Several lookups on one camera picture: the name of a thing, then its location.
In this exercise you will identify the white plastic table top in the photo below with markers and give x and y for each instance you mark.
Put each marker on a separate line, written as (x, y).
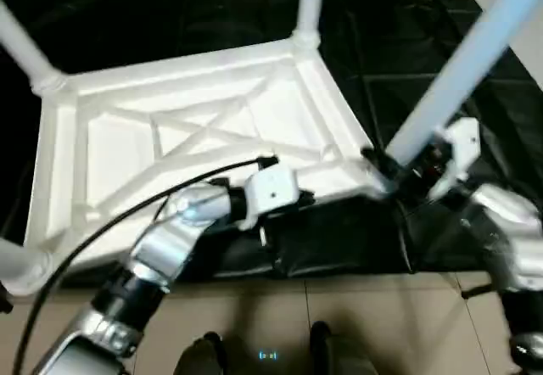
(187, 120)

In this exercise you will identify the black mat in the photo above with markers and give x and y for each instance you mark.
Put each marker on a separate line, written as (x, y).
(407, 53)

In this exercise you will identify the grey right robot foot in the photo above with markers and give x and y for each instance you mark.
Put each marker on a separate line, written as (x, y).
(335, 351)

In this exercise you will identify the grey robot foot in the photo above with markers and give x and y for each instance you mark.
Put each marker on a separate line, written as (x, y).
(335, 351)
(204, 358)

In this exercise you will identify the grey left robot foot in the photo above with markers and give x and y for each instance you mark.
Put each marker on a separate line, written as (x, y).
(204, 358)

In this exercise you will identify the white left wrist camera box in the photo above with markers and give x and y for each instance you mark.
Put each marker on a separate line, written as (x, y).
(270, 193)

